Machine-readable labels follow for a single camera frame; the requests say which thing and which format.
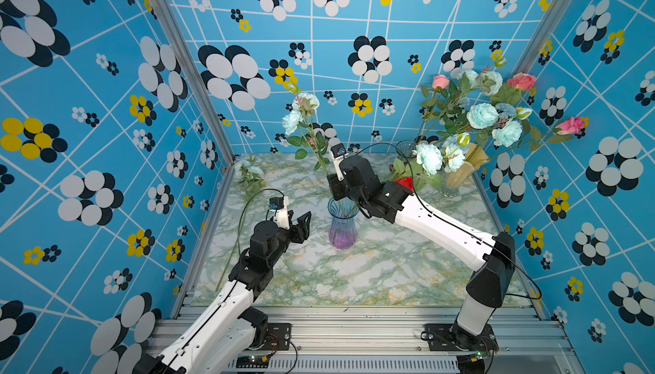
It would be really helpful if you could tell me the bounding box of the blue purple ribbed glass vase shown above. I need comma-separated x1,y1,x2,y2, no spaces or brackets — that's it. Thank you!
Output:
327,198,359,250

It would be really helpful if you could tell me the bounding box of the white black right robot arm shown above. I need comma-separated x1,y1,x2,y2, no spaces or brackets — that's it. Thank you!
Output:
327,144,517,351

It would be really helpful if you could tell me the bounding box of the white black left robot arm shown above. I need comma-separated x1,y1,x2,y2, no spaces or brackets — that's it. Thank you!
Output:
132,210,311,373

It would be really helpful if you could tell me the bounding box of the clear glass vase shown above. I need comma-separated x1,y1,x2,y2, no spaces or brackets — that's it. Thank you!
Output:
396,140,416,164

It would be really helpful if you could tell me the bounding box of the yellow ceramic vase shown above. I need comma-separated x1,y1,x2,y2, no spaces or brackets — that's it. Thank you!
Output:
442,144,490,198

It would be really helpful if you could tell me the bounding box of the red rose teal flower branch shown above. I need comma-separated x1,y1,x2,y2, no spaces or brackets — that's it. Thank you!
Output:
387,132,471,191

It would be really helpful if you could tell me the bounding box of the left circuit board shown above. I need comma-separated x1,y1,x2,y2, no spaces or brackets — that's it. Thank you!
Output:
235,355,271,370

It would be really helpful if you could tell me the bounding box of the circuit board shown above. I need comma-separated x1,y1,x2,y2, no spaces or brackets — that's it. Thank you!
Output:
456,353,485,374
235,355,271,370

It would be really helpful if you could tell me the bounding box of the mixed flower bouquet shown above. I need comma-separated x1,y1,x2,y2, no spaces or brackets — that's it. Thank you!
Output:
417,68,590,152

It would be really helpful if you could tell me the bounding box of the right circuit board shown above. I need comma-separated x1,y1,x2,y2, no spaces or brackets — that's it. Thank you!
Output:
456,353,485,374

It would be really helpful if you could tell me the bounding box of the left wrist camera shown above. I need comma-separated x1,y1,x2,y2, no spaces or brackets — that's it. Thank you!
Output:
269,196,290,230

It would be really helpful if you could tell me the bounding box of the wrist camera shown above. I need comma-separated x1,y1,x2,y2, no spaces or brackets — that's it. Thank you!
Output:
329,143,347,181
269,196,290,230

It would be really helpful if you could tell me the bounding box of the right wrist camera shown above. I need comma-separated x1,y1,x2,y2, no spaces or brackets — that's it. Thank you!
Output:
329,143,347,181

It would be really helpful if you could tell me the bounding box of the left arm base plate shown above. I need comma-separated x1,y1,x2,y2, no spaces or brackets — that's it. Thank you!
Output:
249,323,293,351

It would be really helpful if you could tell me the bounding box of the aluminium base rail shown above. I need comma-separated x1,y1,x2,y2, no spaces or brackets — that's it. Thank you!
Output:
148,306,582,373

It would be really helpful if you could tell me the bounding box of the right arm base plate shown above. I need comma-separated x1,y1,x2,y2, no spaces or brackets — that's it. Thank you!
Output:
420,323,499,353

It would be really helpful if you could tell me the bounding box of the left aluminium corner post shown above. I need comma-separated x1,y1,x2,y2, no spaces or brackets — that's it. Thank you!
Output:
150,0,235,166

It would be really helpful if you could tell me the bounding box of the aluminium corner post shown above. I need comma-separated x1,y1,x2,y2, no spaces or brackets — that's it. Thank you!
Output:
150,0,235,166
512,0,573,74

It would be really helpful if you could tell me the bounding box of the right aluminium corner post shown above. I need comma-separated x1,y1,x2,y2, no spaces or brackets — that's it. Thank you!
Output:
512,0,573,74

